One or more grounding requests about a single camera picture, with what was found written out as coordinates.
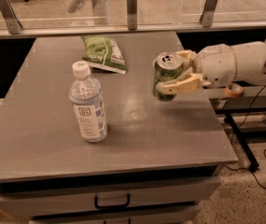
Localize black floor cable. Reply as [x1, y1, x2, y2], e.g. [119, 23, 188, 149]
[224, 85, 266, 191]

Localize blue plastic water bottle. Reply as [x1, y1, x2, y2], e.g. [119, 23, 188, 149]
[69, 61, 107, 143]

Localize middle metal bracket post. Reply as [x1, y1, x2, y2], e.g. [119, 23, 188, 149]
[126, 0, 137, 30]

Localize green soda can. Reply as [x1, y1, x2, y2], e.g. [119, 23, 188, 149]
[153, 52, 184, 102]

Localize roll of masking tape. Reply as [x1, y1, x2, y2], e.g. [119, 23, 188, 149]
[225, 83, 244, 98]

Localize black table leg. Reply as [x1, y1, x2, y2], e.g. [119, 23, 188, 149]
[224, 112, 259, 173]

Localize green chip bag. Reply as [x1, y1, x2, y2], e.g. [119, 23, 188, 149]
[81, 35, 127, 75]

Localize metal bracket post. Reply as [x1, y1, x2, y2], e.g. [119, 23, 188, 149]
[126, 0, 137, 30]
[200, 0, 218, 27]
[0, 0, 22, 35]

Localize black upper drawer handle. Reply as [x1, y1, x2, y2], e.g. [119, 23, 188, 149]
[93, 194, 131, 210]

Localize left metal bracket post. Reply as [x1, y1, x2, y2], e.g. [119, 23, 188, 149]
[0, 0, 22, 35]

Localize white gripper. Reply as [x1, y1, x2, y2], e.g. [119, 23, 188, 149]
[156, 44, 236, 95]

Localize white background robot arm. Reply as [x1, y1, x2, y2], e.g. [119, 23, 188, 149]
[66, 0, 111, 25]

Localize grey drawer cabinet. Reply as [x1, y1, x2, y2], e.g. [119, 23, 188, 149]
[0, 31, 239, 224]

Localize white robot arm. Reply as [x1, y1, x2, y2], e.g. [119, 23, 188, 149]
[153, 38, 266, 100]

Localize right metal bracket post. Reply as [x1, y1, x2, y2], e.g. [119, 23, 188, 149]
[200, 0, 218, 27]

